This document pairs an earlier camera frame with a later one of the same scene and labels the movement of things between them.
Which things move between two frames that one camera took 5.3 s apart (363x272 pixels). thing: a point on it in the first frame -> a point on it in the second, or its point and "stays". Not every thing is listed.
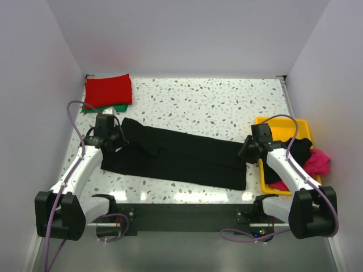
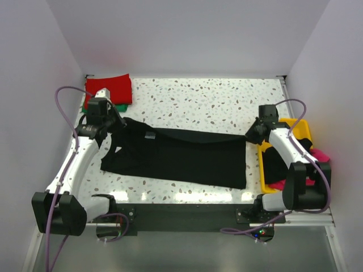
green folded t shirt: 123,108 stays
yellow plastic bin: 282,128 stays
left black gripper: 117,140 -> 115,119
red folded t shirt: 108,91 stays
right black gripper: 247,150 -> 253,134
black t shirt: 151,151 stays
